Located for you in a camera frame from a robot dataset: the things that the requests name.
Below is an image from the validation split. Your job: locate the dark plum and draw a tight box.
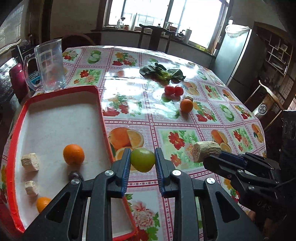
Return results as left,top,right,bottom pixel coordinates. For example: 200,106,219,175
68,171,84,181

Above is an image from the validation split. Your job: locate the green apple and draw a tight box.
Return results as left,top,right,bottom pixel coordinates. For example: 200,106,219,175
130,147,156,173

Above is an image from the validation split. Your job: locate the large front orange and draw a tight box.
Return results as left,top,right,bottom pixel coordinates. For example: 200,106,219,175
63,144,85,165

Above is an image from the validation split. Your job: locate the round yam piece front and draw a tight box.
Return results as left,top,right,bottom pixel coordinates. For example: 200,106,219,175
25,180,38,196

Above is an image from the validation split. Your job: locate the red tomato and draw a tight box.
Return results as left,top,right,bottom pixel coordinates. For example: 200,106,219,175
165,85,175,95
174,85,184,96

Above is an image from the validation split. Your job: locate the person's right hand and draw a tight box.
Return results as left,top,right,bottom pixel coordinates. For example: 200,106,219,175
247,210,283,237

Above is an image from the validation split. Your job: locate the wooden chair right side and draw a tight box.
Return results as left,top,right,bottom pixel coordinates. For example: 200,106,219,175
244,79,285,131

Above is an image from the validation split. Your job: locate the floral fruit print tablecloth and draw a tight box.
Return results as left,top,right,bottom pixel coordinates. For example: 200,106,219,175
63,46,266,201

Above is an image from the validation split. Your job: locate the red rimmed white tray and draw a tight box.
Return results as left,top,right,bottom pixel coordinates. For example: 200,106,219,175
6,85,137,240

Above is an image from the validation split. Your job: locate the grey refrigerator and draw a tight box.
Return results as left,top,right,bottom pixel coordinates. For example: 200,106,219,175
211,29,266,102

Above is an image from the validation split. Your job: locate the green leafy vegetable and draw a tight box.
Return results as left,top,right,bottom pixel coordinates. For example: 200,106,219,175
139,62,186,84

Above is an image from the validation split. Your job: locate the magenta thermos bottle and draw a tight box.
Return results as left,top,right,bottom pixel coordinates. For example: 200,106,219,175
10,63,29,102

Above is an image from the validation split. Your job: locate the blue box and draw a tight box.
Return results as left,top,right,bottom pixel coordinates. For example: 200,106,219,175
29,71,41,85

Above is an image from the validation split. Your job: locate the white plastic bag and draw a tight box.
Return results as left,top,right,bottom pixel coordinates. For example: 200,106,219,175
225,19,250,38

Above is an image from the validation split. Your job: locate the clear plastic pitcher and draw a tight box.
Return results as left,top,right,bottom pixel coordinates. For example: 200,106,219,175
23,39,66,92

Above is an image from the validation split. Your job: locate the white paper towel roll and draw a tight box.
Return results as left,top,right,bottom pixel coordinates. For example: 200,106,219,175
183,29,192,45

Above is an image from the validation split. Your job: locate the dark teapot on sill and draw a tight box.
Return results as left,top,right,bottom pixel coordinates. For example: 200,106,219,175
176,30,185,42

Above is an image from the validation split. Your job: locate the dark wooden chair far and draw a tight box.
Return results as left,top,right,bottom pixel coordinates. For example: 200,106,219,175
137,24,176,53

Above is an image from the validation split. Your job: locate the spray bottle on sill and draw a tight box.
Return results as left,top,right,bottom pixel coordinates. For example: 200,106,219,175
166,22,172,30

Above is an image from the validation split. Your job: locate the wooden chair left side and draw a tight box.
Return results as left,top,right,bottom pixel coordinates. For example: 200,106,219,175
0,39,22,55

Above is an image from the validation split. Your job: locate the wooden wall shelf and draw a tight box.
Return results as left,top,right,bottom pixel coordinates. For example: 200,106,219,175
264,30,293,77

